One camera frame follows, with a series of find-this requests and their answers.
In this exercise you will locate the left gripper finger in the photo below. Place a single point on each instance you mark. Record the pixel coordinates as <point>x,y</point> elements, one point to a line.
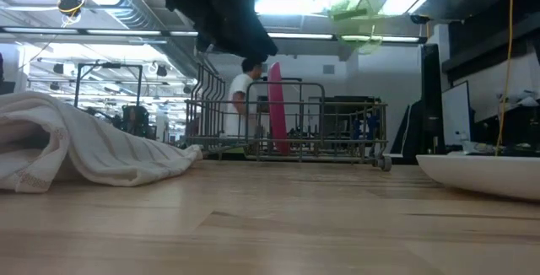
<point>240,41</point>

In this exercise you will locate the pink plate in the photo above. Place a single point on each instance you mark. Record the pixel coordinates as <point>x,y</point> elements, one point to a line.
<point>276,110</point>

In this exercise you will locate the translucent green plate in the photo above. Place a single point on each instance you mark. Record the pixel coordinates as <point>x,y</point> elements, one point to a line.
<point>352,22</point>

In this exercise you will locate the white towel with red stripes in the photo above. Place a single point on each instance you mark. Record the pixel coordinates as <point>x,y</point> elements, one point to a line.
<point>84,140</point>

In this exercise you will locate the white plate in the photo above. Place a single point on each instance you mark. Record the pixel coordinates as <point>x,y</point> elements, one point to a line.
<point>485,176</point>

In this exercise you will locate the person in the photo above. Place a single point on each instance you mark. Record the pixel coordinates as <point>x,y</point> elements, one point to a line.
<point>240,93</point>

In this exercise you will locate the long ceiling light strip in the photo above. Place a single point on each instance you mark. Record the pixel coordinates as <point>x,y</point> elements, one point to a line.
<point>299,36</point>

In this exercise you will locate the black shelf cart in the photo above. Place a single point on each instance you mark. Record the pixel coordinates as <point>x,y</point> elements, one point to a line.
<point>350,102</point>

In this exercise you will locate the black ceiling device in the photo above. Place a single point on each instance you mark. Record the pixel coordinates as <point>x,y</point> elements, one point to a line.
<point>69,5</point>

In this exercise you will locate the white board panel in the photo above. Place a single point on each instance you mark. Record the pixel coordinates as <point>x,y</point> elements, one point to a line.
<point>455,114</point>

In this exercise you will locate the silver ventilation duct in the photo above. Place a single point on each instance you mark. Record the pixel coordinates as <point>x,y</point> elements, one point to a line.
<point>126,13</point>

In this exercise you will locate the grey wall vent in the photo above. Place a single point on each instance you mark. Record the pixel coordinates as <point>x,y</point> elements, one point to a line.
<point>328,69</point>

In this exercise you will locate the black gantry frame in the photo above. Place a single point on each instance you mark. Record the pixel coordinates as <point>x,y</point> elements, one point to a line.
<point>77,85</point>

